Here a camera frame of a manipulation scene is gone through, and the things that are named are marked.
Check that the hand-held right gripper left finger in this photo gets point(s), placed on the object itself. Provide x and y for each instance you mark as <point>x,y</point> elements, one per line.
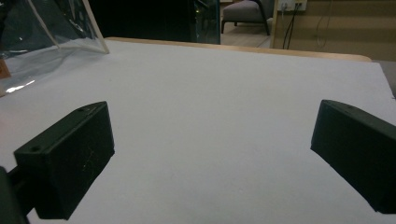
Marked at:
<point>65,158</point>

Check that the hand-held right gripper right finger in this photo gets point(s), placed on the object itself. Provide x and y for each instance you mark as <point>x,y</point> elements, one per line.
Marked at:
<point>358,149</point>

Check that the clear plastic bag beige trim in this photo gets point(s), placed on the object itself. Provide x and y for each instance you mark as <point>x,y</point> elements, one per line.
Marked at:
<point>46,34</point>

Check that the white table mat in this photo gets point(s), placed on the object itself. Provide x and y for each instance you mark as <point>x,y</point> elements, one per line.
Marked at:
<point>211,102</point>

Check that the dark glass-sided cabinet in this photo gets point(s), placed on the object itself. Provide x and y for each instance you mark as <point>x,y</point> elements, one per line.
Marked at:
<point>146,18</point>

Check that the grey armchair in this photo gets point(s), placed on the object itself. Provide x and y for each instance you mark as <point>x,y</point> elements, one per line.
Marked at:
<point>243,12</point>

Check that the white wall power outlet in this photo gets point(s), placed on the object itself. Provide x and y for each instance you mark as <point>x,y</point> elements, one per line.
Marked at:
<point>292,4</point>

